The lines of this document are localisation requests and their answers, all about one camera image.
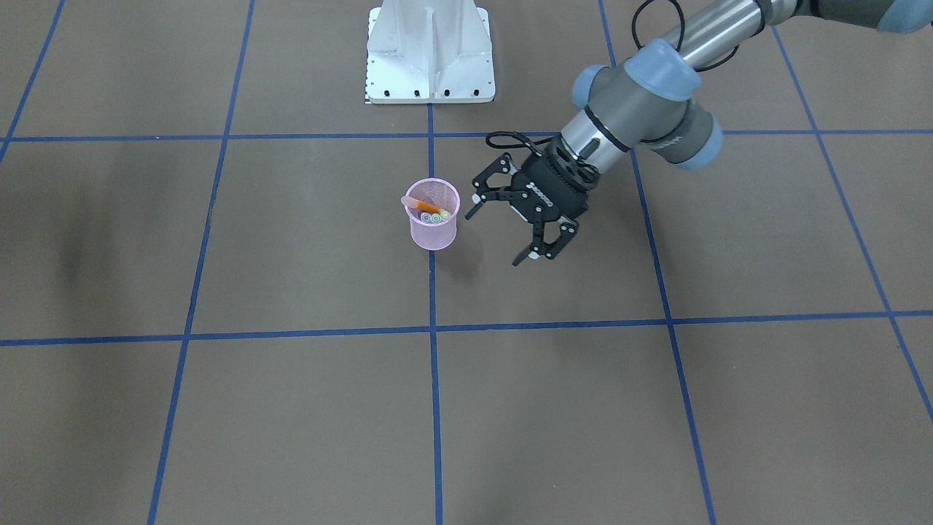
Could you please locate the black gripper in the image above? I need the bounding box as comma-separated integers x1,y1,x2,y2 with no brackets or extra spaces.
464,142,602,267

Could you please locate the pink mesh pen holder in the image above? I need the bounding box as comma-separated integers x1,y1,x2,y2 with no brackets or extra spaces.
400,177,460,252

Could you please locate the white column base plate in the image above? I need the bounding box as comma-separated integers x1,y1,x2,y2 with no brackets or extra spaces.
364,1,496,104

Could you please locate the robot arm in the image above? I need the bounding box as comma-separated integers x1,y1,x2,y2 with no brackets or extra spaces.
464,1,931,265

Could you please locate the orange marker pen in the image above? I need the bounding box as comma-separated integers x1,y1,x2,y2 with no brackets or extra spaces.
400,194,446,214

